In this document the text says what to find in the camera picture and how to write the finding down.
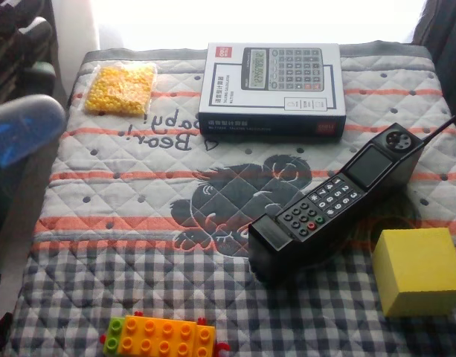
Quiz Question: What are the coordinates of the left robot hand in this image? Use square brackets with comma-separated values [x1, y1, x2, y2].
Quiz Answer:
[415, 0, 456, 48]

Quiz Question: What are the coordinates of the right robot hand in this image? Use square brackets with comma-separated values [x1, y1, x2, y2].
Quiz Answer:
[0, 0, 54, 53]

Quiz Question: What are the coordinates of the large black brick phone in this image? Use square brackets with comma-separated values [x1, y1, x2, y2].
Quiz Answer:
[247, 115, 456, 286]

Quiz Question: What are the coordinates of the white calculator box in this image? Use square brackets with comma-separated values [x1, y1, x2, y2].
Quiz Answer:
[197, 42, 347, 138]

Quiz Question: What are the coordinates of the bag of yellow beads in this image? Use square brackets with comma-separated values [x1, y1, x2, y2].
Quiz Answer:
[80, 62, 158, 118]

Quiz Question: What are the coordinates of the yellow block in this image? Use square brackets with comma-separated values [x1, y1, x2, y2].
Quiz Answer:
[372, 227, 456, 318]

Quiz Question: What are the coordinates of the green toy brick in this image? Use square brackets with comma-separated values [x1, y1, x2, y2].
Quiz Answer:
[103, 317, 127, 355]

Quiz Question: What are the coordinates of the orange toy brick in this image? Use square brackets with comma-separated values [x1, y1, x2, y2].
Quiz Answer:
[118, 314, 217, 357]

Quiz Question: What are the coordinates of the red toy piece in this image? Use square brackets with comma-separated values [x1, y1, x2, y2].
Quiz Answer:
[99, 310, 231, 357]

